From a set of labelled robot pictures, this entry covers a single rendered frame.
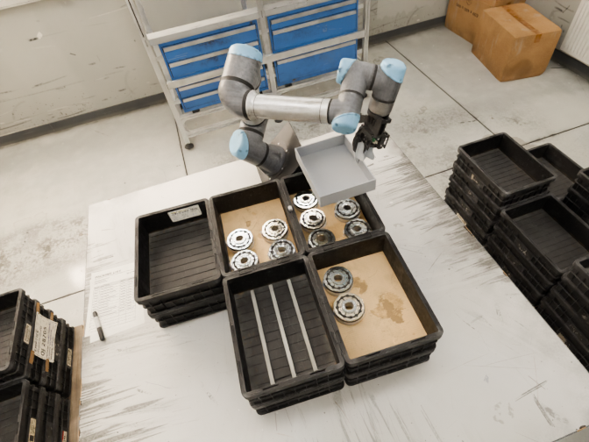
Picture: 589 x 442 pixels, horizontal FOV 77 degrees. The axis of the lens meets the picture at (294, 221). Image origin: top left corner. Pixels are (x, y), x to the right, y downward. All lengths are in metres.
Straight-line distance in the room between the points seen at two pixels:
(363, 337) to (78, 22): 3.41
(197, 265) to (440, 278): 0.93
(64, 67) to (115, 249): 2.48
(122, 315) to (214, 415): 0.56
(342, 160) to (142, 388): 1.07
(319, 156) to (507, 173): 1.22
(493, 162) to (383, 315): 1.34
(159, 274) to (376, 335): 0.83
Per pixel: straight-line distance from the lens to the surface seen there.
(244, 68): 1.29
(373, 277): 1.35
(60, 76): 4.12
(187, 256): 1.52
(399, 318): 1.29
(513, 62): 3.99
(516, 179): 2.31
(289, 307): 1.31
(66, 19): 3.91
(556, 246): 2.23
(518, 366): 1.47
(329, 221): 1.50
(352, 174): 1.35
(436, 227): 1.69
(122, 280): 1.75
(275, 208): 1.57
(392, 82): 1.18
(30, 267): 3.19
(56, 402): 2.20
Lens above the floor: 1.99
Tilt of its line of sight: 50 degrees down
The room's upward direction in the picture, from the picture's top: 10 degrees counter-clockwise
